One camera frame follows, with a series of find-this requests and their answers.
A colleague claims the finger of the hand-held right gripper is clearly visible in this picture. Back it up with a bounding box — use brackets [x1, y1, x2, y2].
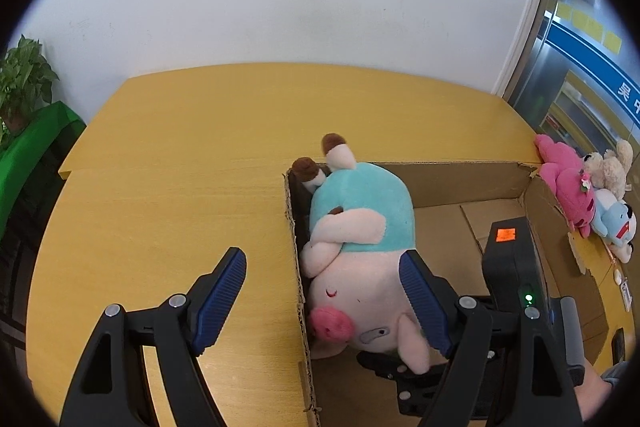
[356, 349, 451, 419]

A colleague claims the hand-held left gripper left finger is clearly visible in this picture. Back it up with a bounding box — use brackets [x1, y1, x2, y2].
[59, 247, 248, 427]

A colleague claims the blue banner strip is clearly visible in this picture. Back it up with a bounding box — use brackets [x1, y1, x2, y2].
[545, 19, 640, 128]

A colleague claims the blue and white plush toy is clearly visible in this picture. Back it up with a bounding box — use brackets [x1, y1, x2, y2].
[590, 188, 638, 264]

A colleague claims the pink pig plush toy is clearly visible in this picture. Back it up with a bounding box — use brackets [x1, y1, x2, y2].
[299, 133, 433, 375]

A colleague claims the cardboard box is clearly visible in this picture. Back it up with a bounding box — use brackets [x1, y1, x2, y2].
[282, 159, 611, 427]

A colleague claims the wooden desktop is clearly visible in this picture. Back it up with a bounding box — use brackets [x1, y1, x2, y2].
[27, 62, 640, 427]

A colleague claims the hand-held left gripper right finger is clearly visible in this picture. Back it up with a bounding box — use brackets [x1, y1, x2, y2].
[398, 249, 586, 427]

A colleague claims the glass door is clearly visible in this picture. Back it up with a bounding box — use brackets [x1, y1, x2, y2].
[502, 0, 640, 168]

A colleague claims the beige plush toy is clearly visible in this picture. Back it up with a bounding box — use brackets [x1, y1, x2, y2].
[580, 139, 635, 202]

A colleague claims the person's right hand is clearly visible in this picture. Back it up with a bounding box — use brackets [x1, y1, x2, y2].
[574, 363, 614, 427]

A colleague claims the green potted plant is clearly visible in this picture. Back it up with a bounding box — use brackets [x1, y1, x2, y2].
[0, 34, 61, 142]

